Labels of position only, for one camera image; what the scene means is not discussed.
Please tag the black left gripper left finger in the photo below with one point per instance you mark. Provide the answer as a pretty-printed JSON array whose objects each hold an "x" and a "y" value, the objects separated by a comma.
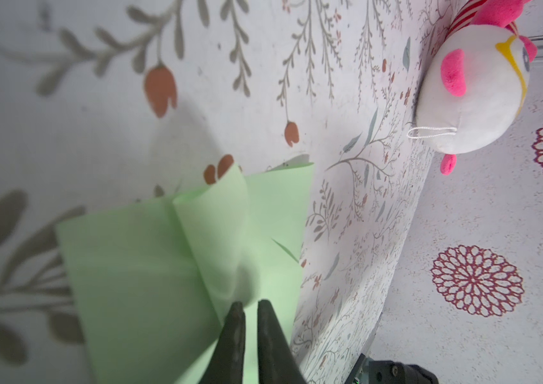
[{"x": 227, "y": 362}]

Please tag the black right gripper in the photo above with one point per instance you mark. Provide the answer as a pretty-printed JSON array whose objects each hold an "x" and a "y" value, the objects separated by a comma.
[{"x": 369, "y": 371}]

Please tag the white pink owl plush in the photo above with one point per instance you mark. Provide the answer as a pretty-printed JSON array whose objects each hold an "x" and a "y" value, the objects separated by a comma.
[{"x": 476, "y": 84}]

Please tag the light green paper sheet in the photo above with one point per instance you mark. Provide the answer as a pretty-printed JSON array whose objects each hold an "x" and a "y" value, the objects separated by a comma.
[{"x": 153, "y": 281}]

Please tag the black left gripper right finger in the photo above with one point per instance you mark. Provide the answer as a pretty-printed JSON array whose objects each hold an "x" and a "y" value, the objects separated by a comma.
[{"x": 276, "y": 362}]

